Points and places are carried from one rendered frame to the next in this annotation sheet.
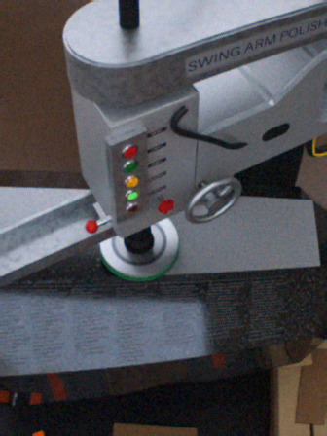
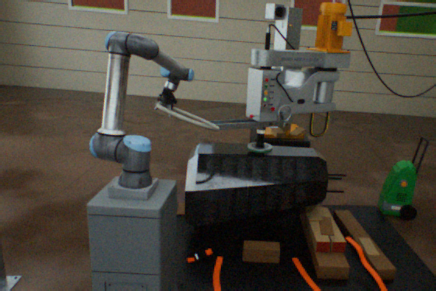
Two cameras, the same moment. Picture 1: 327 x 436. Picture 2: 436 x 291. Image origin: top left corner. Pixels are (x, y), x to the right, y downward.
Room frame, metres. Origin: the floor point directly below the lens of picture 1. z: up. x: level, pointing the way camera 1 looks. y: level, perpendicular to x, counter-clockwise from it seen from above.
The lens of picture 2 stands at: (-1.97, 0.35, 1.83)
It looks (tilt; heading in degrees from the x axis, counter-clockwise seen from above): 17 degrees down; 353
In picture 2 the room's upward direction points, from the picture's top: 5 degrees clockwise
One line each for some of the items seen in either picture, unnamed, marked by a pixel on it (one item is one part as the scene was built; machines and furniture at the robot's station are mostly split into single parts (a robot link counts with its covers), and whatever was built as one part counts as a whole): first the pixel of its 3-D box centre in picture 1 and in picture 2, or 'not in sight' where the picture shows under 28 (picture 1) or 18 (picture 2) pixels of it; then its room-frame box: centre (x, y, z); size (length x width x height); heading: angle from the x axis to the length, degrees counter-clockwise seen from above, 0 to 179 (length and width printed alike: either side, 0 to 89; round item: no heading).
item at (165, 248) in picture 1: (138, 241); (259, 146); (1.00, 0.06, 0.85); 0.21 x 0.21 x 0.01
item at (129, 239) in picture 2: not in sight; (137, 252); (0.07, 0.88, 0.43); 0.50 x 0.50 x 0.85; 85
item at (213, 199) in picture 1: (205, 189); (282, 112); (0.95, -0.10, 1.18); 0.15 x 0.10 x 0.15; 118
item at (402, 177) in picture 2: not in sight; (402, 175); (1.49, -1.54, 0.43); 0.35 x 0.35 x 0.87; 76
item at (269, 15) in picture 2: not in sight; (275, 12); (1.90, -0.08, 2.00); 0.20 x 0.18 x 0.15; 1
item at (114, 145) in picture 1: (127, 176); (264, 92); (0.87, 0.07, 1.35); 0.08 x 0.03 x 0.28; 118
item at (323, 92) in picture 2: not in sight; (322, 90); (1.31, -0.52, 1.32); 0.19 x 0.19 x 0.20
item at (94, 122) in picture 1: (165, 127); (271, 95); (1.04, -0.01, 1.30); 0.36 x 0.22 x 0.45; 118
